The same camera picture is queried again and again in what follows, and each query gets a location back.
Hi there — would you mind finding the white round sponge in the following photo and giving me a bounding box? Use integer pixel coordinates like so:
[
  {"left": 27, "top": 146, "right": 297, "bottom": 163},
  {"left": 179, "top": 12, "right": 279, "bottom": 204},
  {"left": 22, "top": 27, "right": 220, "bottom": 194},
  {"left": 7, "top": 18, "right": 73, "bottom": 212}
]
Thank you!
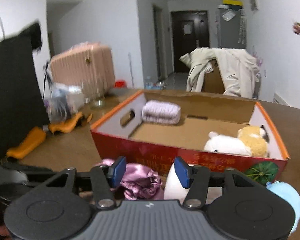
[{"left": 164, "top": 164, "right": 190, "bottom": 204}]

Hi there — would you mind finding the purple satin scrunchie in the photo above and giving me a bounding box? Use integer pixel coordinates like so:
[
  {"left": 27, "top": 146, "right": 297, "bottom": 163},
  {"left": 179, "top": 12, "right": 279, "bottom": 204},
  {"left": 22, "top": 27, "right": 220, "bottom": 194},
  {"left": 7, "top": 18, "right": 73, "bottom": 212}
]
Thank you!
[{"left": 110, "top": 161, "right": 164, "bottom": 200}]

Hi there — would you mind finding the yellow white plush hamster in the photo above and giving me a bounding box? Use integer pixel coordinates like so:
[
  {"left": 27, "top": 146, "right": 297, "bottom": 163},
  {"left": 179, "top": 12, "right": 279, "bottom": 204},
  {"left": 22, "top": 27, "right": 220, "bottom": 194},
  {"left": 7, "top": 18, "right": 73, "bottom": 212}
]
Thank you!
[{"left": 204, "top": 126, "right": 269, "bottom": 158}]

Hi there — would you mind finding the lilac towel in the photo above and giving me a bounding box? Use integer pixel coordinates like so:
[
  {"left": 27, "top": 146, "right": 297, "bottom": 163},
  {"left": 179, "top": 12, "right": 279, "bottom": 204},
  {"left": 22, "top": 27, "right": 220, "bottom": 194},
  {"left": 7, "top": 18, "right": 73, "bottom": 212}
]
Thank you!
[{"left": 141, "top": 100, "right": 181, "bottom": 125}]

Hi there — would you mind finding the light blue fluffy puff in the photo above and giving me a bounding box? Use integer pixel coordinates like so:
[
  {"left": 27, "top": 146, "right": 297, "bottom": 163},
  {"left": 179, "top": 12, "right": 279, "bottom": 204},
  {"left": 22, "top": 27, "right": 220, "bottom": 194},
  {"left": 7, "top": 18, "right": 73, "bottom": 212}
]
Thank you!
[{"left": 266, "top": 181, "right": 300, "bottom": 234}]

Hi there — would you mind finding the person left hand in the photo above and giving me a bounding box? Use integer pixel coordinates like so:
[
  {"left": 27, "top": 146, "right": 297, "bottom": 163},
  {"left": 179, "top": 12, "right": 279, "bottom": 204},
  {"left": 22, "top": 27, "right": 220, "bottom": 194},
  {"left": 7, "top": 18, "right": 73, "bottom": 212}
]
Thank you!
[{"left": 0, "top": 214, "right": 12, "bottom": 238}]

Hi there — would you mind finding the red cardboard pumpkin box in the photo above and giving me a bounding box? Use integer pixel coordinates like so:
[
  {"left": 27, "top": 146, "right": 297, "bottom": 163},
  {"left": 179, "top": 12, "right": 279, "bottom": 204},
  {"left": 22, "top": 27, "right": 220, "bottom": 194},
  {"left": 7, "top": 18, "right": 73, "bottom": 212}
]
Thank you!
[{"left": 91, "top": 90, "right": 290, "bottom": 184}]

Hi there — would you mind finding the clear glass vase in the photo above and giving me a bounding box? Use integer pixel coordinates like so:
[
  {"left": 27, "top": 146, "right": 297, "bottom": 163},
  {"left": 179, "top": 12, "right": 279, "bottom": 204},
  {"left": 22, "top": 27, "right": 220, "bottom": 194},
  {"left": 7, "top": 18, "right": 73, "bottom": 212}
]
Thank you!
[{"left": 82, "top": 76, "right": 105, "bottom": 108}]

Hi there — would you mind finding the red bucket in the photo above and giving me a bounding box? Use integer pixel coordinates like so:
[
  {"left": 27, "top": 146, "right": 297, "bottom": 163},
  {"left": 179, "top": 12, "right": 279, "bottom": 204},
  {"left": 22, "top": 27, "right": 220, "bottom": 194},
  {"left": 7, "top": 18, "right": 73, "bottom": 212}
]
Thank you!
[{"left": 114, "top": 80, "right": 127, "bottom": 88}]

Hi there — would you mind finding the brown wooden chair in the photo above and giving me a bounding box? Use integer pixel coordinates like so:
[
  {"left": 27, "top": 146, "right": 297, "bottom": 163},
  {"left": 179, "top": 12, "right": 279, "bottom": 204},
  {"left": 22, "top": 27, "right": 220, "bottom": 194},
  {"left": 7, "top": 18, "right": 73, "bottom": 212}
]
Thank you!
[{"left": 202, "top": 59, "right": 225, "bottom": 94}]

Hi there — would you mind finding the black paper shopping bag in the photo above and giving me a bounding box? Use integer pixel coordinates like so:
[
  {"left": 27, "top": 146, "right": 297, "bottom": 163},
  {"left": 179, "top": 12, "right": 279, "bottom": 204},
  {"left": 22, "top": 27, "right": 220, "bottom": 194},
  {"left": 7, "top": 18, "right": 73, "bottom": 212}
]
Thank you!
[{"left": 0, "top": 22, "right": 49, "bottom": 161}]

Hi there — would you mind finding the pink hard-shell suitcase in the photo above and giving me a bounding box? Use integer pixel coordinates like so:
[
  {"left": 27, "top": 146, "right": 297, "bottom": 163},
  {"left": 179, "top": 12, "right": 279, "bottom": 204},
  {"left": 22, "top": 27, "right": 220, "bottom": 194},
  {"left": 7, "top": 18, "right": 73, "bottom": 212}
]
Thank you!
[{"left": 50, "top": 43, "right": 115, "bottom": 91}]

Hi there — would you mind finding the beige jacket on chair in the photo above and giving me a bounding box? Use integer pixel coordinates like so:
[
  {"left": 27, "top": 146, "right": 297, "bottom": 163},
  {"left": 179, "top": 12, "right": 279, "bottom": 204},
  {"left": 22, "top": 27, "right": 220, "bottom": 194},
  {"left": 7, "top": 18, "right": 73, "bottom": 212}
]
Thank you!
[{"left": 179, "top": 47, "right": 260, "bottom": 99}]

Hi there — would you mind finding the dark entrance door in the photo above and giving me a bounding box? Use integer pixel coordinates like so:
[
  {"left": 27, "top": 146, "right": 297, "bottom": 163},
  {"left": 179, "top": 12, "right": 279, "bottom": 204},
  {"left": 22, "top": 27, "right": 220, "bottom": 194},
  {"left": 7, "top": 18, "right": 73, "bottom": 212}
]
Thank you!
[{"left": 171, "top": 10, "right": 210, "bottom": 73}]

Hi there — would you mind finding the grey refrigerator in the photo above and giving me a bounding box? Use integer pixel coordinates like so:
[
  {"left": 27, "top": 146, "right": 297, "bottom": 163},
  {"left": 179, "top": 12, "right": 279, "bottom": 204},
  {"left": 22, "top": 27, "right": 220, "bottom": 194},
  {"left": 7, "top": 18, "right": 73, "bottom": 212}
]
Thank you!
[{"left": 216, "top": 8, "right": 247, "bottom": 49}]

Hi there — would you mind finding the yellow box on refrigerator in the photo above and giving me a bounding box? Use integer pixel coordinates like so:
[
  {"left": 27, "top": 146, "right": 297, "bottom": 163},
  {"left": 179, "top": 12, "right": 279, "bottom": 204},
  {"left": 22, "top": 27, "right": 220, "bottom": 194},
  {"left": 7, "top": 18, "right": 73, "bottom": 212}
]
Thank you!
[{"left": 223, "top": 0, "right": 243, "bottom": 6}]

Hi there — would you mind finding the orange black strap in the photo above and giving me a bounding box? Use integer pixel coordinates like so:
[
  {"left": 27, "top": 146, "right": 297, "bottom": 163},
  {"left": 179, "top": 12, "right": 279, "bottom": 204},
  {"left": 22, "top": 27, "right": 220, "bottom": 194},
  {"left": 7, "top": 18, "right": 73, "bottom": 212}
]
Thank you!
[{"left": 6, "top": 112, "right": 93, "bottom": 160}]

